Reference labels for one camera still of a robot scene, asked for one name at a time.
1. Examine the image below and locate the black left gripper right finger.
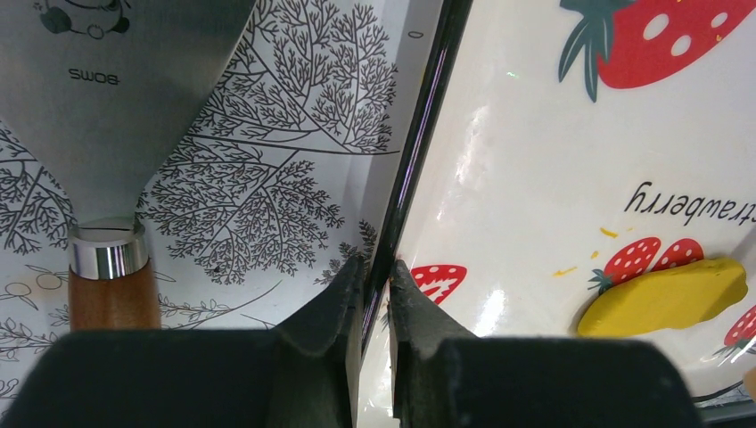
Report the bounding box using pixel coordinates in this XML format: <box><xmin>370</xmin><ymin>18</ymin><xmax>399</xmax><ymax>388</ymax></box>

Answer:
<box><xmin>389</xmin><ymin>261</ymin><xmax>703</xmax><ymax>427</ymax></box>

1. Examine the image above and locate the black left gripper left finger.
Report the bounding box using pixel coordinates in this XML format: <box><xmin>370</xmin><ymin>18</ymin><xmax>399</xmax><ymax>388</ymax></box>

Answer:
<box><xmin>1</xmin><ymin>256</ymin><xmax>364</xmax><ymax>427</ymax></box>

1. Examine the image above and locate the yellow dough piece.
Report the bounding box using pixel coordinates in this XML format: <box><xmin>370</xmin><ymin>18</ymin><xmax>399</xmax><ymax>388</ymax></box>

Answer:
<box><xmin>577</xmin><ymin>258</ymin><xmax>748</xmax><ymax>338</ymax></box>

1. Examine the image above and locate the strawberry print rectangular tray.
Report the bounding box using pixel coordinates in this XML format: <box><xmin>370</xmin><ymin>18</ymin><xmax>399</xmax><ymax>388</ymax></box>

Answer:
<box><xmin>358</xmin><ymin>1</ymin><xmax>755</xmax><ymax>427</ymax></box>

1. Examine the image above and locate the wooden dough roller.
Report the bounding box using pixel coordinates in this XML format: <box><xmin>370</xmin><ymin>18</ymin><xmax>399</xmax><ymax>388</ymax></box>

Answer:
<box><xmin>743</xmin><ymin>367</ymin><xmax>756</xmax><ymax>402</ymax></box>

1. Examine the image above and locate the floral tablecloth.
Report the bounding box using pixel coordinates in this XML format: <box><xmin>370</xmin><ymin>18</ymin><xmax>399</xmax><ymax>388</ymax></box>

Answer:
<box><xmin>0</xmin><ymin>0</ymin><xmax>444</xmax><ymax>415</ymax></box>

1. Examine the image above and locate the metal scraper wooden handle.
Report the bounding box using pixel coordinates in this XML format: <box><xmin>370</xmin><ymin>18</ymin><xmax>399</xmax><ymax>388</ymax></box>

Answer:
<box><xmin>1</xmin><ymin>1</ymin><xmax>253</xmax><ymax>331</ymax></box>

